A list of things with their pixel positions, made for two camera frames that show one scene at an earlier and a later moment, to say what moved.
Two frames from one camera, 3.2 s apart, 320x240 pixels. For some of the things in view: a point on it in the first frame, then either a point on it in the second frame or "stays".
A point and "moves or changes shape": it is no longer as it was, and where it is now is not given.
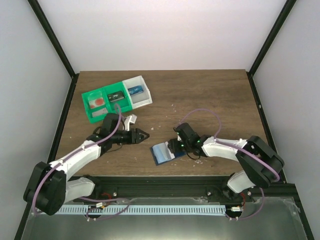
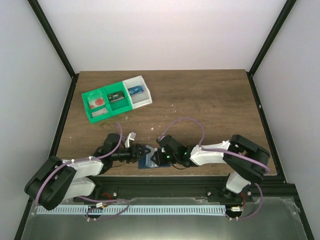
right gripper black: x=171 y=146 → x=160 y=157
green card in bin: x=116 y=96 stays
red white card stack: x=96 y=103 stays
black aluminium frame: x=179 y=188 stays
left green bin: x=97 y=105 stays
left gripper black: x=134 y=136 → x=136 y=152
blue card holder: x=161 y=154 moves or changes shape
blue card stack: x=135 y=90 stays
